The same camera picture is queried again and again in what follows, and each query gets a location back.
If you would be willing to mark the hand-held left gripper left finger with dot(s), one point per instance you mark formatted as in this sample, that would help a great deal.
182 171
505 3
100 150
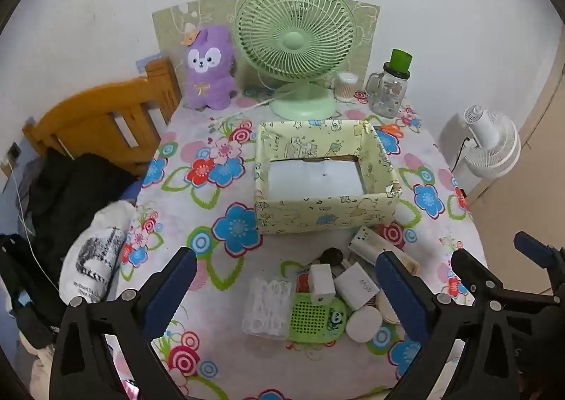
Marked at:
170 294

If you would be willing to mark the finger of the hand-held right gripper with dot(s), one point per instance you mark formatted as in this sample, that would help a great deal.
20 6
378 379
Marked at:
532 245
472 269

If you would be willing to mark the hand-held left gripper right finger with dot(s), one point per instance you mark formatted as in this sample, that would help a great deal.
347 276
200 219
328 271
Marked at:
399 294

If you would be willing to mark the cream round compact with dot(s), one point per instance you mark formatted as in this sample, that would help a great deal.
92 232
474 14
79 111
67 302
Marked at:
388 314

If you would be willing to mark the white power adapter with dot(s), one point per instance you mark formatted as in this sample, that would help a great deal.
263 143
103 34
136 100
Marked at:
355 289

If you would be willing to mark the white round container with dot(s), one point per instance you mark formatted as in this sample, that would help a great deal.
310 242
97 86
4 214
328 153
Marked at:
363 324

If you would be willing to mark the white remote control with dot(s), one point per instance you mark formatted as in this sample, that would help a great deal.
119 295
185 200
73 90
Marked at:
368 243

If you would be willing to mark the black round object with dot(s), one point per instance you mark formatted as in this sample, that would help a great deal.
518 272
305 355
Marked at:
331 256

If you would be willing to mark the small white charger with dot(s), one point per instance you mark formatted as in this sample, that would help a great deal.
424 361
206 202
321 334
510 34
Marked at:
321 283

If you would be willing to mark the green perforated case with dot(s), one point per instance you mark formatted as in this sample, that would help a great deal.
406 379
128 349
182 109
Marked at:
309 316

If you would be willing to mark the cartoon print storage box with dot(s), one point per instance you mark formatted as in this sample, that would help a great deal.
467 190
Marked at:
309 212

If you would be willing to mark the beige cabinet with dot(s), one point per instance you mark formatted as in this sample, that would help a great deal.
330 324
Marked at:
529 188

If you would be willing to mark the white printed bag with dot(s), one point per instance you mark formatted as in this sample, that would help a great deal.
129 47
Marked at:
97 250

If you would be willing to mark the floral tablecloth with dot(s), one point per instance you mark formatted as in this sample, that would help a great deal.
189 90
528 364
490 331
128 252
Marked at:
176 205

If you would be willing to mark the white circulator fan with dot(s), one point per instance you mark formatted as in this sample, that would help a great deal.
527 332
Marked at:
490 144

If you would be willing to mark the black clothing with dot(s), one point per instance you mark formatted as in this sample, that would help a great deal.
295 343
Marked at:
70 197

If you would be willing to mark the white cloth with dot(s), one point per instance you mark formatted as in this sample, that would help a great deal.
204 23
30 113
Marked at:
42 369

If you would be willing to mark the black bag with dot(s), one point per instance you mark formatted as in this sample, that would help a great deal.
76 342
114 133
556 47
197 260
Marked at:
17 276

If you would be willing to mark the glass mug jar green lid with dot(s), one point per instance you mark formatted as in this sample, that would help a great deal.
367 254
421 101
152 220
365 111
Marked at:
388 95

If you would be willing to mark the wooden chair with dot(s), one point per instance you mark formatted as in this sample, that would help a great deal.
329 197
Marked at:
88 113

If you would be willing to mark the clear cotton swab jar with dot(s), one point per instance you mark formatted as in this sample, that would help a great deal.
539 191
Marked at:
345 88

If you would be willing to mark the purple plush toy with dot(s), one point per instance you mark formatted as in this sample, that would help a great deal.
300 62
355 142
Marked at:
207 82

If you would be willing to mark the green desk fan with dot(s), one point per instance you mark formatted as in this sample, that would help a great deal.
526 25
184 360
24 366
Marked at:
295 40

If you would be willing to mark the wall socket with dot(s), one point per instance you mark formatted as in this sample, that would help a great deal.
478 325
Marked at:
13 152

